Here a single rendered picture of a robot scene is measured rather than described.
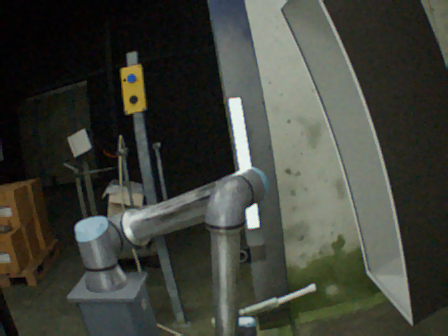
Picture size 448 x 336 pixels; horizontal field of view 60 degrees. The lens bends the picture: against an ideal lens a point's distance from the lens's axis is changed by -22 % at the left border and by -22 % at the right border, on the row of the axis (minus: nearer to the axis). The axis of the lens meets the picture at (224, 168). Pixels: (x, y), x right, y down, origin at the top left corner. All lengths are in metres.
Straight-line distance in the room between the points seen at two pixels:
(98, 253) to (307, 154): 1.16
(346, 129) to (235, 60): 0.73
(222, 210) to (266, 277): 1.13
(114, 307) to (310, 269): 1.17
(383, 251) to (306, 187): 0.63
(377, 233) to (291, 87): 0.86
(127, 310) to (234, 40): 1.38
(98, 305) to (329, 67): 1.29
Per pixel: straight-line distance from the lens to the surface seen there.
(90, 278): 1.79
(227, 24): 2.33
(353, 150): 1.86
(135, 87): 2.50
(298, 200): 2.37
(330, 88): 1.83
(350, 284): 2.58
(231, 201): 1.39
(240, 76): 2.30
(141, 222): 1.75
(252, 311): 2.04
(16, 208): 4.33
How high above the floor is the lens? 1.25
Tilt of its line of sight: 7 degrees down
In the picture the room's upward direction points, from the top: 9 degrees counter-clockwise
